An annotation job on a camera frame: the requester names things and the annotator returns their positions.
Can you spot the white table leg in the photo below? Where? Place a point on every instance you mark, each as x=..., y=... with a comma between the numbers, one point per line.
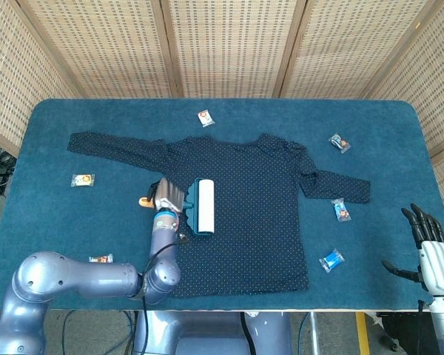
x=313, y=333

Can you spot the woven wooden folding screen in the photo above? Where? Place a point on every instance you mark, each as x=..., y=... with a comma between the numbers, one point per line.
x=103, y=48

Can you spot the yellow candy packet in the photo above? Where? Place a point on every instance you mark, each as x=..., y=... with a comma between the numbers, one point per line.
x=82, y=180

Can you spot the lint roller with teal handle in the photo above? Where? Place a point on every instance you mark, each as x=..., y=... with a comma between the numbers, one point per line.
x=206, y=207

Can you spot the black chair base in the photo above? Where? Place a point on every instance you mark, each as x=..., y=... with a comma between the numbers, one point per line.
x=403, y=329

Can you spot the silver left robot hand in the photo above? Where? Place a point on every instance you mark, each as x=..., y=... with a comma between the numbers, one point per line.
x=169, y=196

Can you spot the blue orange candy packet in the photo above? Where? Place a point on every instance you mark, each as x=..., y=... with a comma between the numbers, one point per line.
x=341, y=209

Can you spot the clear dark candy packet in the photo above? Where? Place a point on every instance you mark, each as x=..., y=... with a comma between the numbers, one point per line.
x=339, y=143

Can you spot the black equipment beside table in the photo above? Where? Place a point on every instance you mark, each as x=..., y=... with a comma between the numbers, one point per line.
x=0, y=174

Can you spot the navy polka dot shirt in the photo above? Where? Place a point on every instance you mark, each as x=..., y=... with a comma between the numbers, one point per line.
x=251, y=222

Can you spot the white red candy packet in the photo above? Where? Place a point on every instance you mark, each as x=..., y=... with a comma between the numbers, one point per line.
x=206, y=118

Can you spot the red brown candy packet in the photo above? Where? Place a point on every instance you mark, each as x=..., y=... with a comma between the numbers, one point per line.
x=100, y=259

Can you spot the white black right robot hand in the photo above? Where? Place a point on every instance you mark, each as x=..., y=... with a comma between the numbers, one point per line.
x=440, y=266

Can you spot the teal plush table cloth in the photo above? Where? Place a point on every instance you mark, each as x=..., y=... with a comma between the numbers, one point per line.
x=262, y=114

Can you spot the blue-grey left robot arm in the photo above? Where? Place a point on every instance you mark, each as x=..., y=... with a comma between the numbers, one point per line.
x=77, y=275

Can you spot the blue white candy packet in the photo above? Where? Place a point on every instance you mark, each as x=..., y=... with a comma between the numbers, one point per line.
x=332, y=260

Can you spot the blue-grey robot torso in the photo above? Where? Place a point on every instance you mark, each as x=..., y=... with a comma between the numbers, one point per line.
x=207, y=333

